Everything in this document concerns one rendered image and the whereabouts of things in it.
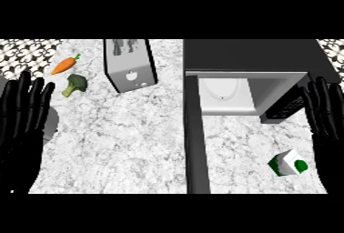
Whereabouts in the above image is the white and green milk carton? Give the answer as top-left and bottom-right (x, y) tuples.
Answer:
(267, 148), (310, 177)

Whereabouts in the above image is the orange carrot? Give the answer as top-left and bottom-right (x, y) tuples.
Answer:
(50, 53), (82, 76)

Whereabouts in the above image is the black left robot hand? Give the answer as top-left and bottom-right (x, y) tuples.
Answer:
(0, 70), (56, 195)

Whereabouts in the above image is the grey round object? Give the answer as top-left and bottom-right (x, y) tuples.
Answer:
(41, 106), (60, 142)

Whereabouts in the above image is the dark grey microwave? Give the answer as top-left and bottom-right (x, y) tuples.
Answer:
(183, 39), (342, 125)

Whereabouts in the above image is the dark grey microwave door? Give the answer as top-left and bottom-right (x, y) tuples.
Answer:
(183, 75), (212, 195)

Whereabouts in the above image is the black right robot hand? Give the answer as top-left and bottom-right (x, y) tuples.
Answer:
(298, 76), (344, 195)

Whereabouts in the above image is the green broccoli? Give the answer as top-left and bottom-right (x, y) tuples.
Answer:
(60, 73), (88, 98)

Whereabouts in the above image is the silver toaster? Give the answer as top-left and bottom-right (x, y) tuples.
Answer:
(102, 39), (158, 94)

